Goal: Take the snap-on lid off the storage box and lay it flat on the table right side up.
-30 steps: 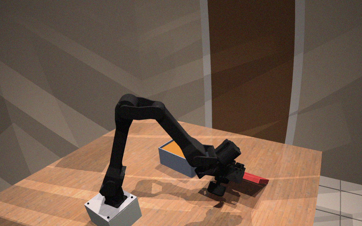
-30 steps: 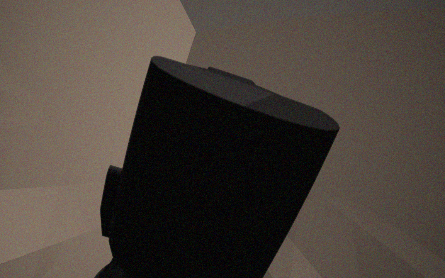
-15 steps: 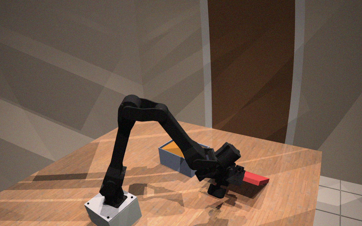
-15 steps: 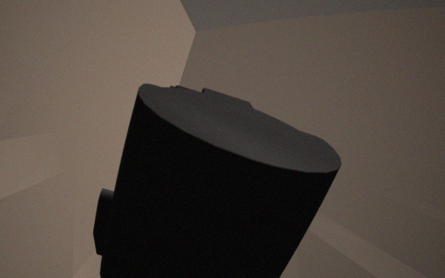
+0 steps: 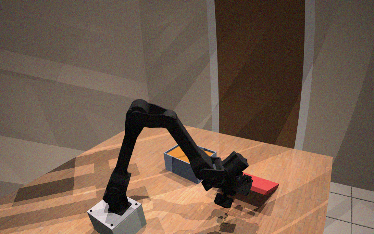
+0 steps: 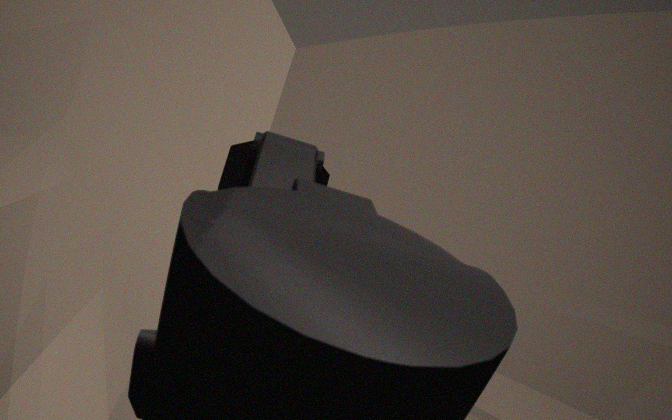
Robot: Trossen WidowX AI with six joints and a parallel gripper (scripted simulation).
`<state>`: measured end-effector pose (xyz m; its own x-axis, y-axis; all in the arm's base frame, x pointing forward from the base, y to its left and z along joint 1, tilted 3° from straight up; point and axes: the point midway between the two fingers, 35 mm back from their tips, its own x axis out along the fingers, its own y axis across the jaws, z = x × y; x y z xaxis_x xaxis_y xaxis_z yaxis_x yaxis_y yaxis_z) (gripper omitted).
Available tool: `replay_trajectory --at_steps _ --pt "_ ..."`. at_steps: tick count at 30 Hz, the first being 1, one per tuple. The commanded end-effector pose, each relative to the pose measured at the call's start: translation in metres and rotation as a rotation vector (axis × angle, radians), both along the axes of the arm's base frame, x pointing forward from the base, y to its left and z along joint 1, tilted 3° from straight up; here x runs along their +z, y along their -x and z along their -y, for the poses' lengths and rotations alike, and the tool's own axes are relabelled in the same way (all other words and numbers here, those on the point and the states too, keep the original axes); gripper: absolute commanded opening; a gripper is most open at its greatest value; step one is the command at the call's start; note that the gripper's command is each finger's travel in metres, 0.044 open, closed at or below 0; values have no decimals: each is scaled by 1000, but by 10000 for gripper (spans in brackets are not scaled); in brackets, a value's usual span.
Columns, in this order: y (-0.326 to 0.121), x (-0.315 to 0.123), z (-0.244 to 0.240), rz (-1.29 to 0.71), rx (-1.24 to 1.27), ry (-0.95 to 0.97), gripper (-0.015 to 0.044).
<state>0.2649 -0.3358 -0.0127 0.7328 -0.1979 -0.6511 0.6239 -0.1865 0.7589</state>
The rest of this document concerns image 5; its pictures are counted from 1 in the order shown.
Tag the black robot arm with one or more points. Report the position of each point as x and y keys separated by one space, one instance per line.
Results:
x=143 y=114

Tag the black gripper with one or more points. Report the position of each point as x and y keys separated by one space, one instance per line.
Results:
x=223 y=200

